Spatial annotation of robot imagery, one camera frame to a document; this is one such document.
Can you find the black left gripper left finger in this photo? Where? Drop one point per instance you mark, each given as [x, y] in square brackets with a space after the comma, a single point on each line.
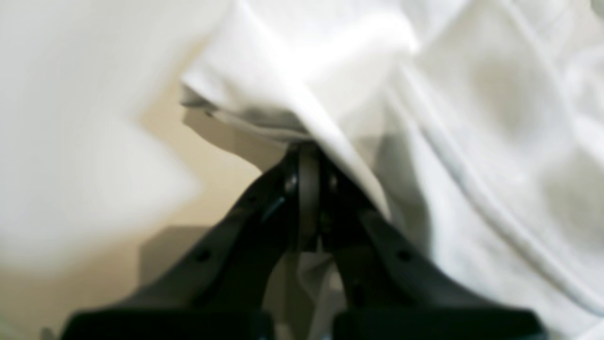
[216, 290]

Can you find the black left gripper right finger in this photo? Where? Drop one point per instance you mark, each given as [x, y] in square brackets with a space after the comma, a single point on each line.
[392, 291]

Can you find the white T-shirt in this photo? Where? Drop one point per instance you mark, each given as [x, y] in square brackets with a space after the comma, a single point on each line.
[475, 126]

